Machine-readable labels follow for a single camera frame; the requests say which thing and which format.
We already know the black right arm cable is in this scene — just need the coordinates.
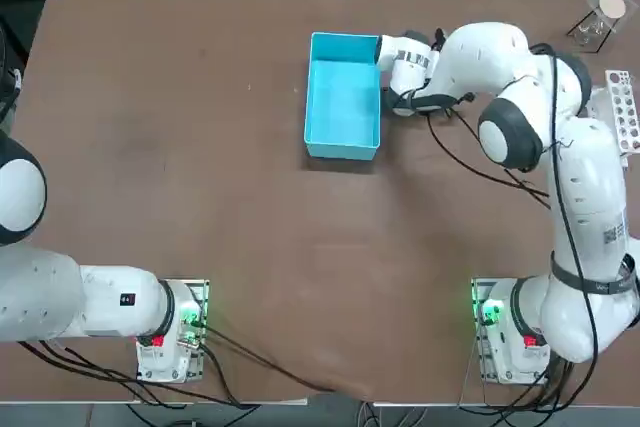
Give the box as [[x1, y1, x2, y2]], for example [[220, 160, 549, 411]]
[[547, 44, 604, 366]]

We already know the clear glass lamp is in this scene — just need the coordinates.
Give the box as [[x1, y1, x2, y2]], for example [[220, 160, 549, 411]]
[[572, 16, 607, 47]]

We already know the white test tube rack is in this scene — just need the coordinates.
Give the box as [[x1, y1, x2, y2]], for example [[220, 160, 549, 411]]
[[587, 69, 640, 168]]

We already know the blue plastic bin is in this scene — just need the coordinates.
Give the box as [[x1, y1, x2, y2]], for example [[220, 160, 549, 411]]
[[303, 31, 384, 162]]

